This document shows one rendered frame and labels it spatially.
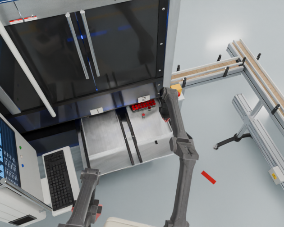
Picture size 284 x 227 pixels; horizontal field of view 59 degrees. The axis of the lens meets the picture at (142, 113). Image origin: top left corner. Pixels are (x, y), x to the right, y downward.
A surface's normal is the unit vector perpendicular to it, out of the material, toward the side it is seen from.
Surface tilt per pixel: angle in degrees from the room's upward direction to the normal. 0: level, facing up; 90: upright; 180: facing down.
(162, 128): 0
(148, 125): 0
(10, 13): 90
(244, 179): 0
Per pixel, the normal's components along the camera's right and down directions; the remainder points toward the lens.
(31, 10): 0.29, 0.81
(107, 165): -0.02, -0.52
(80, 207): 0.17, -0.93
